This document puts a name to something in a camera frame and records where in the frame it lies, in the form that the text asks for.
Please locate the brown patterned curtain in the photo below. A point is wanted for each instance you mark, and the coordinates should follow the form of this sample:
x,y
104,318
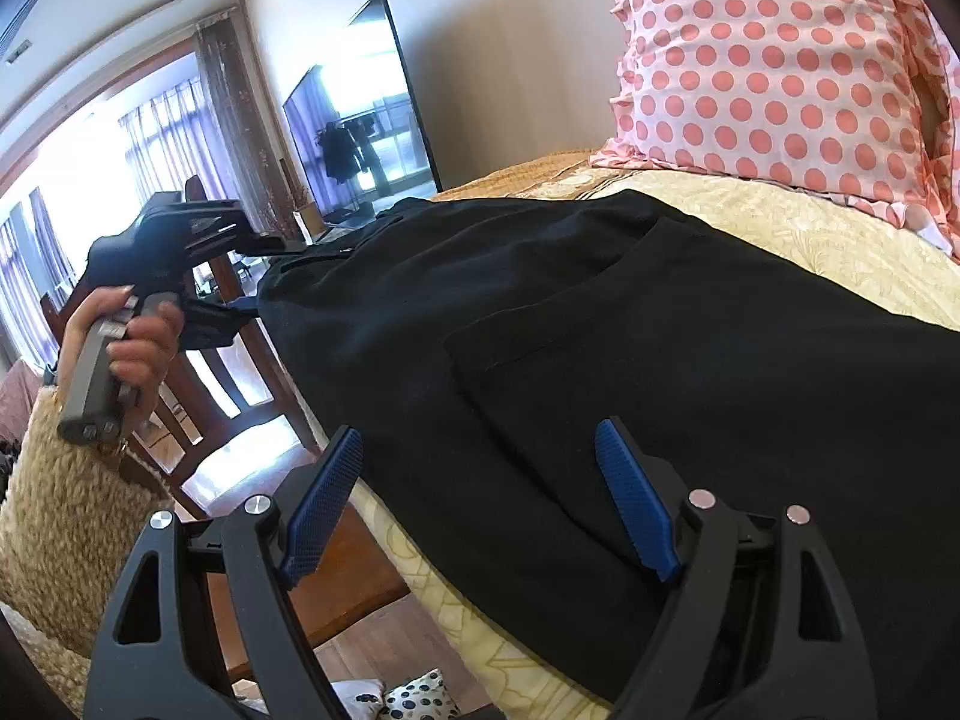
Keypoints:
x,y
236,105

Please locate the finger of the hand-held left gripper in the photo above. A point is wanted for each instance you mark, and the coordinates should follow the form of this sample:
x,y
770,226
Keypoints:
x,y
225,313
279,244

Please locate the yellow patterned bedspread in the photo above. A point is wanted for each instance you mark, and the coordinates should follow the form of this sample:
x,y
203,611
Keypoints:
x,y
832,240

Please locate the brown wooden table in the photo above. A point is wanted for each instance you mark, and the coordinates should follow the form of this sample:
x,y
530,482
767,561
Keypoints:
x,y
352,577

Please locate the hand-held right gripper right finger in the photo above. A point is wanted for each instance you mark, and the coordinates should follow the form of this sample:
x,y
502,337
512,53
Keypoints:
x,y
637,510

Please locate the black flat screen television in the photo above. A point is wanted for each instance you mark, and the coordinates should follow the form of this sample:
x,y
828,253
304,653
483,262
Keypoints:
x,y
375,112

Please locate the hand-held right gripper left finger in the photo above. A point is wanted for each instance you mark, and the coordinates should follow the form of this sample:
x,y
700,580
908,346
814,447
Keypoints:
x,y
321,511

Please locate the black pants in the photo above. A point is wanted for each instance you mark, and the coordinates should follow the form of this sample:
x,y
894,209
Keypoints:
x,y
585,330

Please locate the white flower vase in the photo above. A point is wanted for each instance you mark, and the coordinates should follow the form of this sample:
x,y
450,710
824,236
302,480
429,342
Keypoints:
x,y
301,214

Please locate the person's left hand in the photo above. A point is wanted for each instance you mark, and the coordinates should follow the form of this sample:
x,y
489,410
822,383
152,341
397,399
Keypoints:
x,y
146,345

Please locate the pink polka dot pillow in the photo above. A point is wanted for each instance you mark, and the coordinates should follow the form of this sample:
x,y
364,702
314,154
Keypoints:
x,y
757,67

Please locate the dark wooden chair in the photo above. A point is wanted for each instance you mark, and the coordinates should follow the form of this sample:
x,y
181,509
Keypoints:
x,y
289,390

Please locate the person's left forearm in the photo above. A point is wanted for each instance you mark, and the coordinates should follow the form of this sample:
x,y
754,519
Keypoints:
x,y
60,510

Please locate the sheer purple curtain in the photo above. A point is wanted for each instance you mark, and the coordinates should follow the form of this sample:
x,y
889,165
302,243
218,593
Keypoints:
x,y
30,270
169,142

